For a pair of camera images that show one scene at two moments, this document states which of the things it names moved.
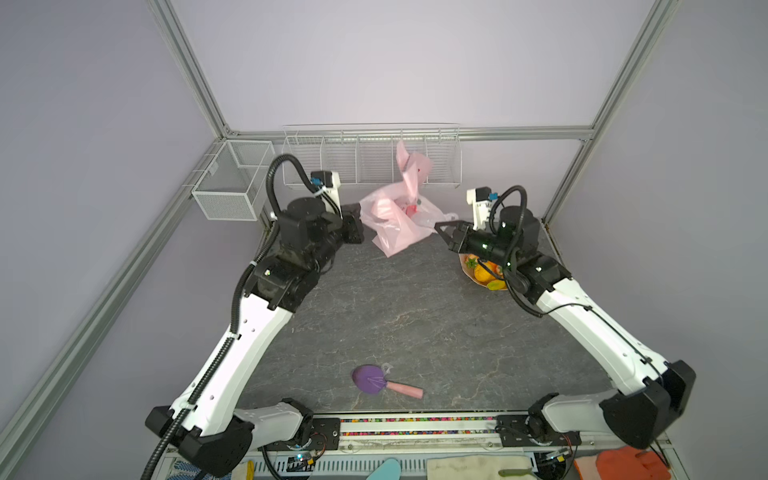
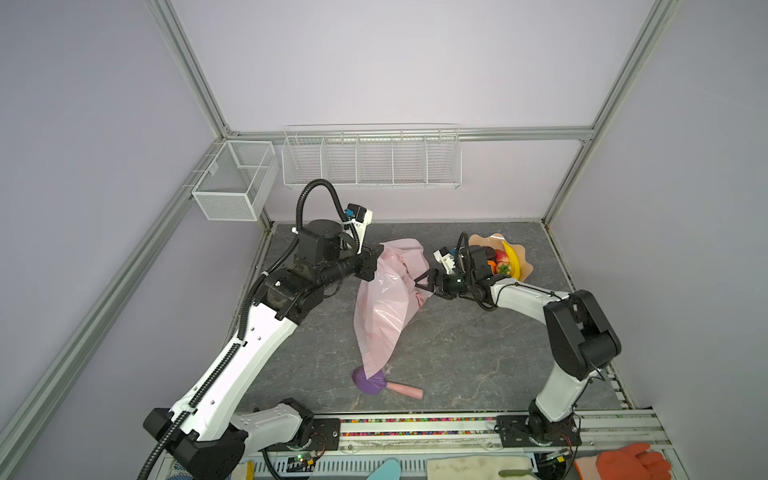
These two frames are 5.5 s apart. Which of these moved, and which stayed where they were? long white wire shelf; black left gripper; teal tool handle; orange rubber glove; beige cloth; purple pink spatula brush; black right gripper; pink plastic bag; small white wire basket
Moved: pink plastic bag; black left gripper; black right gripper
Stayed: orange rubber glove; long white wire shelf; small white wire basket; beige cloth; purple pink spatula brush; teal tool handle
